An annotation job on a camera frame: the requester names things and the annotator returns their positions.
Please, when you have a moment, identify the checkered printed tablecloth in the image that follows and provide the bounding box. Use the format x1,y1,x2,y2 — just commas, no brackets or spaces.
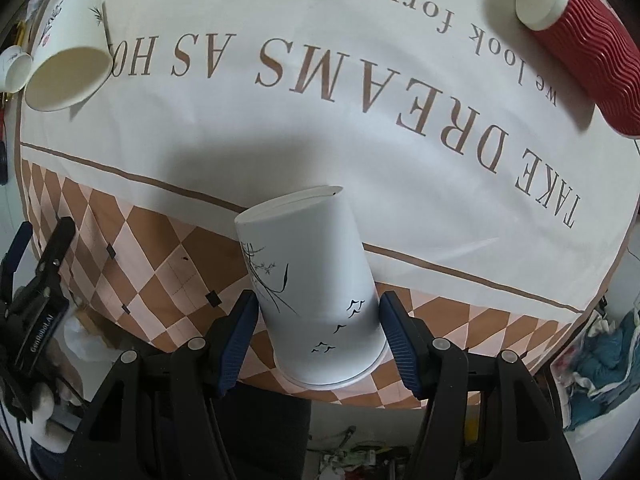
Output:
14,0,639,368

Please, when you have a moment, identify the white paper cup lying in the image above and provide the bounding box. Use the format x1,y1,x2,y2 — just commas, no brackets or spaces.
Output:
25,0,112,112

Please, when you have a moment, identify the white paper cup bird print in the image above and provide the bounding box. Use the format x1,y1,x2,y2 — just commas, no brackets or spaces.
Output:
234,186,386,390

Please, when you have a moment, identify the blue clothes pile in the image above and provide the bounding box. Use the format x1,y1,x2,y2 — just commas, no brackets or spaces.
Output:
565,308,639,430

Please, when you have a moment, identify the small white paper cup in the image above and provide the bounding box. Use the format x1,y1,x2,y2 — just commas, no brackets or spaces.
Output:
0,46,34,94

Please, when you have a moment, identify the red ribbed paper cup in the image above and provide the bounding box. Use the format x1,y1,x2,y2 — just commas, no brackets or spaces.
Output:
515,0,640,140

